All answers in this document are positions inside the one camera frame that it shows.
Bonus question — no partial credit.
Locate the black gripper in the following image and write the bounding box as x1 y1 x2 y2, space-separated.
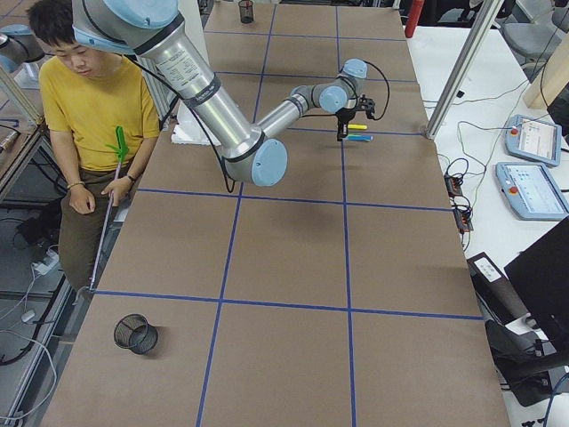
335 109 356 141

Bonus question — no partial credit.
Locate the blue marker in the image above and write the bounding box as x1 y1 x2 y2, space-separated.
343 134 373 142

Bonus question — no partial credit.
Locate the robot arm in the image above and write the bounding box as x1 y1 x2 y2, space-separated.
72 1 367 187
1 24 45 73

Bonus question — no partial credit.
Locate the red fire extinguisher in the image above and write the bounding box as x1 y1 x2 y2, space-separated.
405 0 424 38

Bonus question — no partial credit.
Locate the far black mesh cup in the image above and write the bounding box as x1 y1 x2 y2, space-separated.
238 0 254 24

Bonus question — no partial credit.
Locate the black mesh cup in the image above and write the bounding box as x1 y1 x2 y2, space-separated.
113 313 158 355
238 0 254 24

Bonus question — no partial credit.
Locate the far teach pendant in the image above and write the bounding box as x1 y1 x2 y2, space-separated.
504 115 562 167

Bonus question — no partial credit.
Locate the teach pendant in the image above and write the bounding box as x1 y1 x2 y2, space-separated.
504 115 562 167
494 162 568 221

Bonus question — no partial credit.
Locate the near teach pendant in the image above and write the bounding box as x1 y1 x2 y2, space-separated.
494 162 568 221

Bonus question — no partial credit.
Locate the green grabber stick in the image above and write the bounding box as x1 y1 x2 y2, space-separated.
87 125 129 293

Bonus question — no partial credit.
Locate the black power adapter box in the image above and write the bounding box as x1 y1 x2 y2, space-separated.
467 252 539 330

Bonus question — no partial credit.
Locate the person in yellow shirt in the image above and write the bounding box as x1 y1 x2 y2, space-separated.
28 1 160 291

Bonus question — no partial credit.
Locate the black monitor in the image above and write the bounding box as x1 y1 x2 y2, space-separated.
505 219 568 350

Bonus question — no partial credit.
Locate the near black mesh cup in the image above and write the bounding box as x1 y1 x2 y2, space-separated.
113 313 158 355

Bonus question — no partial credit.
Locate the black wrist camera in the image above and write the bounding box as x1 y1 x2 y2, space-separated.
357 94 375 120

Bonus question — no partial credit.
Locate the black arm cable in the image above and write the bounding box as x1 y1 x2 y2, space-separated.
364 60 391 121

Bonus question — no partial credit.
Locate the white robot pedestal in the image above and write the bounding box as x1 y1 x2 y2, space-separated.
172 101 220 146

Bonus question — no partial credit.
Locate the aluminium frame post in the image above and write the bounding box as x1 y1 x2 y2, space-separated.
424 0 502 140

